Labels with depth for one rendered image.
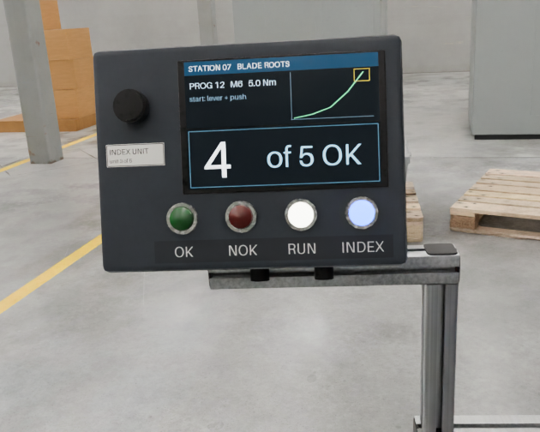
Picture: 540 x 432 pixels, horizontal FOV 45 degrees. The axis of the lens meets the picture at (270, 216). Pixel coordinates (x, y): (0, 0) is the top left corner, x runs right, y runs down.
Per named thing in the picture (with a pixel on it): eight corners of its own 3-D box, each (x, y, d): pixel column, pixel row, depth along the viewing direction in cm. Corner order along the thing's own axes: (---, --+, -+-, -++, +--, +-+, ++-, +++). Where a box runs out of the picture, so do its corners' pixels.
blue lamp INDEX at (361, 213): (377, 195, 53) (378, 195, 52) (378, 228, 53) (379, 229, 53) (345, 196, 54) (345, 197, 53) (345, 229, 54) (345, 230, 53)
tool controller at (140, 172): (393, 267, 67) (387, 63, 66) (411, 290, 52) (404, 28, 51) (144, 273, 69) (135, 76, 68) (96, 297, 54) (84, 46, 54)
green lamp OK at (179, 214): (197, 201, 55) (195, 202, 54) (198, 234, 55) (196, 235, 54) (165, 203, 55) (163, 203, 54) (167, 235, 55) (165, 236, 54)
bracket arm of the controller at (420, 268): (453, 272, 64) (454, 243, 63) (459, 285, 61) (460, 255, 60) (213, 278, 66) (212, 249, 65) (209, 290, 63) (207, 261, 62)
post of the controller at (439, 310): (448, 417, 69) (453, 242, 63) (453, 435, 66) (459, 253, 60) (419, 418, 69) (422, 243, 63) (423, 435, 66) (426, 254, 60)
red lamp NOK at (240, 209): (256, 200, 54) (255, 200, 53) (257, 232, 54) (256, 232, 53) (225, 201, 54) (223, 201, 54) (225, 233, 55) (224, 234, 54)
